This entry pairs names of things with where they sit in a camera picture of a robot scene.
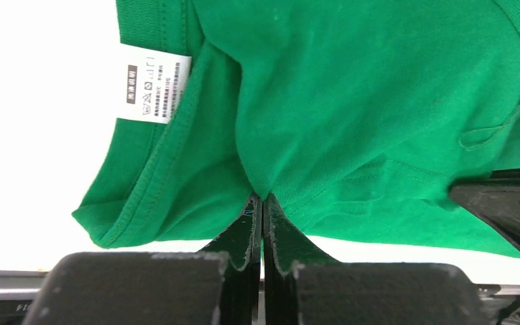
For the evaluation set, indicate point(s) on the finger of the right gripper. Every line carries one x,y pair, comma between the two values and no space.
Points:
495,201

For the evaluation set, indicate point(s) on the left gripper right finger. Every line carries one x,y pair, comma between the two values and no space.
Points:
305,285

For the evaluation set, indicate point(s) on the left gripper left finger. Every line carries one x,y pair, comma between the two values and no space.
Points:
219,284

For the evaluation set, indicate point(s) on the green t shirt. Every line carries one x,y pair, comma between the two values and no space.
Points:
356,115

